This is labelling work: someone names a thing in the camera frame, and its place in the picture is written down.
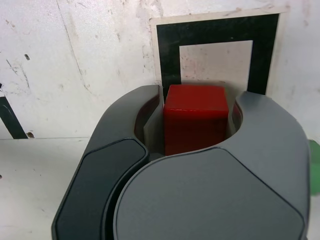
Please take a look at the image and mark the red cube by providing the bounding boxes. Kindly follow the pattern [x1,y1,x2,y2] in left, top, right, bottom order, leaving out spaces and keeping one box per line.
[162,84,230,156]

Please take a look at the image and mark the black tape strip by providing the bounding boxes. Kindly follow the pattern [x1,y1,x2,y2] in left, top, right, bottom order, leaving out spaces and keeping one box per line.
[0,96,28,140]

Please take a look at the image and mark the green cube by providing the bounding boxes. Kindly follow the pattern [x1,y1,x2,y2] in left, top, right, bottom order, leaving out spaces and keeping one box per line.
[308,139,320,196]

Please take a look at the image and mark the black tape square outline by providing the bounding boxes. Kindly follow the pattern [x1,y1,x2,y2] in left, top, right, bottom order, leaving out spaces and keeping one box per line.
[156,13,280,101]

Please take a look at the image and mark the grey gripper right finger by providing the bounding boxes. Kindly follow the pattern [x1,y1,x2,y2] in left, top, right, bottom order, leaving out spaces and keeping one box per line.
[113,90,312,240]

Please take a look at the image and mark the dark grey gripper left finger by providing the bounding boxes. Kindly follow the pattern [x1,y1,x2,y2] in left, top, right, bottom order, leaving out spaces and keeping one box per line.
[51,84,166,240]

